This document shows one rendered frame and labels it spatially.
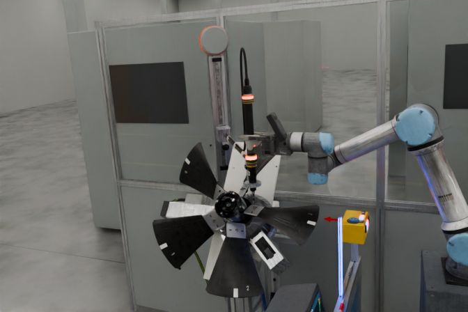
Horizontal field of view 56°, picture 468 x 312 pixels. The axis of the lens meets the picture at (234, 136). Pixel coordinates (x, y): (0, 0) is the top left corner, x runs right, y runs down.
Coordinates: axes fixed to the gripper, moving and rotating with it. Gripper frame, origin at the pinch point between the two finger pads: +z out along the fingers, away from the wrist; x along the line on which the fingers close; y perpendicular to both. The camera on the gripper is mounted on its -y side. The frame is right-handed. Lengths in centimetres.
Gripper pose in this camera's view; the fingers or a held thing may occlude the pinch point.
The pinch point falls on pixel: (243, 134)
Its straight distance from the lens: 174.3
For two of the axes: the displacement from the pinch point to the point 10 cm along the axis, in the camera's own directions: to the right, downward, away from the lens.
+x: 3.9, -2.2, 8.9
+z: -9.2, -0.3, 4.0
